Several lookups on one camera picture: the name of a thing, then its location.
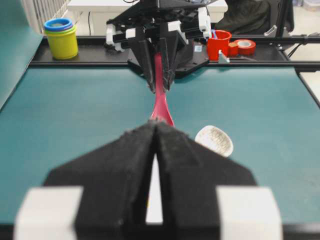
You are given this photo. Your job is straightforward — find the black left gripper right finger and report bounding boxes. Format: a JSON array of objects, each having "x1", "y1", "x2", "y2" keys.
[{"x1": 156, "y1": 122, "x2": 285, "y2": 240}]

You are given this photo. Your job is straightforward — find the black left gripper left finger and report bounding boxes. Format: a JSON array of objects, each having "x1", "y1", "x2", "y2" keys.
[{"x1": 14, "y1": 122, "x2": 157, "y2": 240}]

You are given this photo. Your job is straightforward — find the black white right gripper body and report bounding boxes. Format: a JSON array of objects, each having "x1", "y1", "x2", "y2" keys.
[{"x1": 105, "y1": 0, "x2": 211, "y2": 52}]

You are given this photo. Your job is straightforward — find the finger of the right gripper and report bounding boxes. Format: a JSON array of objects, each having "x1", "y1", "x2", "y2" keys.
[
  {"x1": 159, "y1": 31, "x2": 188, "y2": 91},
  {"x1": 128, "y1": 38, "x2": 156, "y2": 93}
]

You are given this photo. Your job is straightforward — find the red spoon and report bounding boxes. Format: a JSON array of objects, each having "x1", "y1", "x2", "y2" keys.
[{"x1": 150, "y1": 52, "x2": 175, "y2": 127}]

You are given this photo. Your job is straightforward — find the white bowl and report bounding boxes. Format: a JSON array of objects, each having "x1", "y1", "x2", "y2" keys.
[{"x1": 195, "y1": 125, "x2": 234, "y2": 158}]

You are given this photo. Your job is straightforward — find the red cylinder block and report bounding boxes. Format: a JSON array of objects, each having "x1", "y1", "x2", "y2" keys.
[{"x1": 228, "y1": 42, "x2": 239, "y2": 57}]

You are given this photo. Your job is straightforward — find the blue straw in cup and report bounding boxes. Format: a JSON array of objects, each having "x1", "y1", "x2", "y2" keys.
[{"x1": 211, "y1": 29, "x2": 218, "y2": 40}]

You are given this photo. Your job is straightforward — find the red plastic cup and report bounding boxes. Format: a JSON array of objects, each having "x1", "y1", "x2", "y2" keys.
[{"x1": 207, "y1": 30, "x2": 232, "y2": 61}]

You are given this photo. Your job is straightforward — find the person in dark jacket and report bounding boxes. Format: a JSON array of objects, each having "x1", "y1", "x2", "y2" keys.
[{"x1": 211, "y1": 0, "x2": 284, "y2": 35}]

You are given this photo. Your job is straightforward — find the red tape roll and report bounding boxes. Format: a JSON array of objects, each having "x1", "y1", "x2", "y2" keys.
[{"x1": 234, "y1": 39, "x2": 256, "y2": 56}]

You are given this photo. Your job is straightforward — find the white desk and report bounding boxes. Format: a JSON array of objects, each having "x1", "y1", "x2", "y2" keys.
[{"x1": 66, "y1": 0, "x2": 229, "y2": 36}]

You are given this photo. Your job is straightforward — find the stacked yellow blue cups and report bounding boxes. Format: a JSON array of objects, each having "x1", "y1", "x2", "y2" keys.
[{"x1": 44, "y1": 18, "x2": 79, "y2": 60}]

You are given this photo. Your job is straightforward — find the silver metal bracket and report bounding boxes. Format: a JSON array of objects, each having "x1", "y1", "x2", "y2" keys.
[{"x1": 218, "y1": 49, "x2": 230, "y2": 64}]

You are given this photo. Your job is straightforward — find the black aluminium frame rail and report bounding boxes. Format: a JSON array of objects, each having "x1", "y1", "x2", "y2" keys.
[{"x1": 30, "y1": 35, "x2": 320, "y2": 77}]

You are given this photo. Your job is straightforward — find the black vertical frame post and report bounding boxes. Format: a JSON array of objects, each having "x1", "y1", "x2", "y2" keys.
[{"x1": 275, "y1": 0, "x2": 291, "y2": 38}]

